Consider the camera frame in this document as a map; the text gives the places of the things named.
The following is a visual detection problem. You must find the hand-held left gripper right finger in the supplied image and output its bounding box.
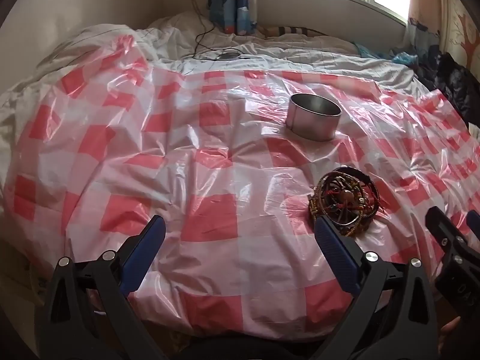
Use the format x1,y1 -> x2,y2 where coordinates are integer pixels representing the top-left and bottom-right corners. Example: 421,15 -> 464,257
311,215 -> 439,360

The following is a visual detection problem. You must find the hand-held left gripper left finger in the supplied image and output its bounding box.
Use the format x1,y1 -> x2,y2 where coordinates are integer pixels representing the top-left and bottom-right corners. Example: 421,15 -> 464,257
35,214 -> 167,360

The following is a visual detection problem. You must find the pile of bracelets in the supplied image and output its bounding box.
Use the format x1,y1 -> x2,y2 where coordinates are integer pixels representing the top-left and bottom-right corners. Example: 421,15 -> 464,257
308,167 -> 383,238

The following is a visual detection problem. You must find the round metal tin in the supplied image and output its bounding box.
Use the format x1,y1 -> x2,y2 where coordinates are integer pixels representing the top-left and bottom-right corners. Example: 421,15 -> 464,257
287,93 -> 343,142

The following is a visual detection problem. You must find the person's right hand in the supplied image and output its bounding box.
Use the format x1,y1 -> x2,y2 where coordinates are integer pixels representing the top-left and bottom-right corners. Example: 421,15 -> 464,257
439,317 -> 461,353

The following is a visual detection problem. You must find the red checked plastic sheet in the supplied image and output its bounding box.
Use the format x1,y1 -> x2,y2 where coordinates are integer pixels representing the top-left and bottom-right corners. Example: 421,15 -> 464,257
4,34 -> 480,346

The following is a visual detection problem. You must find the dark puffer jacket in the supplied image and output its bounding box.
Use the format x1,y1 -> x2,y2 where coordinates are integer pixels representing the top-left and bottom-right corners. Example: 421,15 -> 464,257
412,45 -> 480,128

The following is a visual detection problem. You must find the blue plastic bag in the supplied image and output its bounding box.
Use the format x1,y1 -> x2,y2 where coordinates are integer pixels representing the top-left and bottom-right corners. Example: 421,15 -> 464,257
354,43 -> 419,64

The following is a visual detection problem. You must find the tree print headboard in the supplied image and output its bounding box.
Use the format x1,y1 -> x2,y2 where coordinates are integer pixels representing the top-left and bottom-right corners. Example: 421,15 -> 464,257
437,0 -> 480,61

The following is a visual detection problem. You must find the pink cartoon print curtain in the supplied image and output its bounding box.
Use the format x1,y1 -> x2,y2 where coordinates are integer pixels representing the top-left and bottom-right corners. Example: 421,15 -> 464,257
403,0 -> 441,57

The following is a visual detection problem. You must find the striped pillow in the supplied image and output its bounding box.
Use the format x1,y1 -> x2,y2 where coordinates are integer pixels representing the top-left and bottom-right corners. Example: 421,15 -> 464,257
262,25 -> 331,40

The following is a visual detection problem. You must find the blue cartoon print curtain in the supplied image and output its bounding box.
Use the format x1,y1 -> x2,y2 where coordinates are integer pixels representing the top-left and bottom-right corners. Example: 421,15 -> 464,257
208,0 -> 259,35

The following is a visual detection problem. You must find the black charging cable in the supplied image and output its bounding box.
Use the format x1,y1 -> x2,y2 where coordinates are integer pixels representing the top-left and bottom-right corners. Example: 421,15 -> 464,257
187,0 -> 226,61

